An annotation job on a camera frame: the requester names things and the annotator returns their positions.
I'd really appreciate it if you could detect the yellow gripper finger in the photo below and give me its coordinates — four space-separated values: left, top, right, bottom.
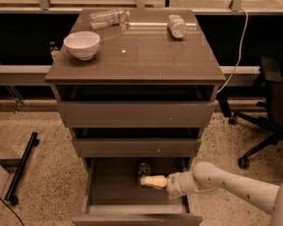
140 175 167 189

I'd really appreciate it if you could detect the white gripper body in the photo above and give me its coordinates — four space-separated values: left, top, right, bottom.
166 171 192 199

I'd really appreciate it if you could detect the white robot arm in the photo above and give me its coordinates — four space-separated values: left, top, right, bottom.
138 161 283 226

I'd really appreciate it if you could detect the open bottom drawer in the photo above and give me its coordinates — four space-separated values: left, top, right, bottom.
73 157 203 226

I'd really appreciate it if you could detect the grey drawer cabinet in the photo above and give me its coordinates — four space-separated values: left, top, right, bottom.
44 8 226 226

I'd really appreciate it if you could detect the middle drawer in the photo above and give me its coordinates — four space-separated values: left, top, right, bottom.
73 138 201 157

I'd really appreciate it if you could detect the top drawer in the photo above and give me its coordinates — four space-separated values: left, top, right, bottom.
58 102 215 128

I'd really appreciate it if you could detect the black office chair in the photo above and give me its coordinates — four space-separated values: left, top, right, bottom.
217 46 283 169

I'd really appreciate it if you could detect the black bar with wheels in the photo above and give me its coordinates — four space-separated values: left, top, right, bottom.
5 132 40 205

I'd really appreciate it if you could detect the white bowl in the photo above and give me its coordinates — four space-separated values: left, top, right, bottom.
63 31 101 60

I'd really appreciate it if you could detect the crushed clear plastic bottle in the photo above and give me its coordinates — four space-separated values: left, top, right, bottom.
167 15 187 39

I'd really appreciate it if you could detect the small bottle behind cabinet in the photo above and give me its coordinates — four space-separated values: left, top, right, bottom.
49 41 59 61

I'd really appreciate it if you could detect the clear plastic water bottle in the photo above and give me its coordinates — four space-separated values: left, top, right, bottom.
89 9 130 30

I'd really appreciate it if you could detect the white cable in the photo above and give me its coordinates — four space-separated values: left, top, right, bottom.
216 8 249 94

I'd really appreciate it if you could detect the black floor cable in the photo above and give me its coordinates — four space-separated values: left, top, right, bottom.
0 182 26 226

